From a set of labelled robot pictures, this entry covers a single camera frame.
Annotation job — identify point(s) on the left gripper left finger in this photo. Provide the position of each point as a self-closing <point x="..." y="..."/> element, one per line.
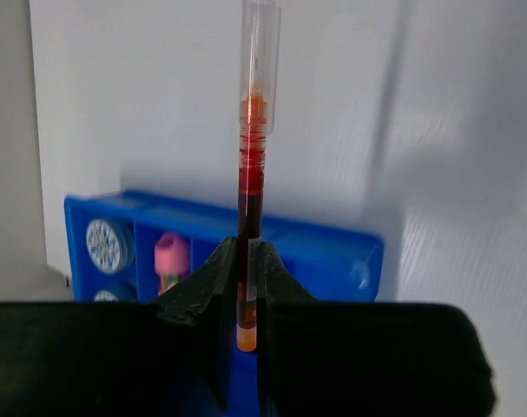
<point x="168" y="357"/>

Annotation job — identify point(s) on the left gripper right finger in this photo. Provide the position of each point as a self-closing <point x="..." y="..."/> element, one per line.
<point x="334" y="358"/>

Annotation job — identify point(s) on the blue white round jar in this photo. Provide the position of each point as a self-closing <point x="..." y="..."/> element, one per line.
<point x="123" y="292"/>
<point x="110" y="244"/>

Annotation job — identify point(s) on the pink eraser tube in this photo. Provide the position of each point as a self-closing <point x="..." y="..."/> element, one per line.
<point x="172" y="260"/>

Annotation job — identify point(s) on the orange pen refill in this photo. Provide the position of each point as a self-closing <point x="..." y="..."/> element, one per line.
<point x="258" y="75"/>

